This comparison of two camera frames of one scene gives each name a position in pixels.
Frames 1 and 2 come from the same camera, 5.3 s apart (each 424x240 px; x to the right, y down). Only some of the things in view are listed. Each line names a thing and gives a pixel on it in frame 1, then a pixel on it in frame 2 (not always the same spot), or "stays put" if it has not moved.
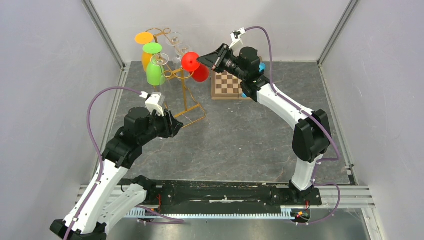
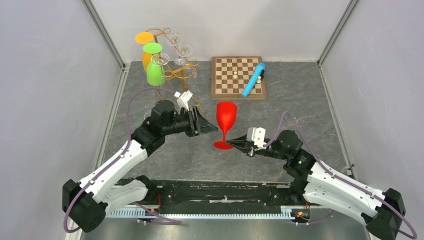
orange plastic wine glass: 144,38 stays put
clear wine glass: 181,49 stays put
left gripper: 171,125 -> 198,124
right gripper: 215,59 -> 241,143
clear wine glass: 174,39 stays put
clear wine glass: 161,59 stays put
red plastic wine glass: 199,72 -> 226,115
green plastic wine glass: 155,74 stays put
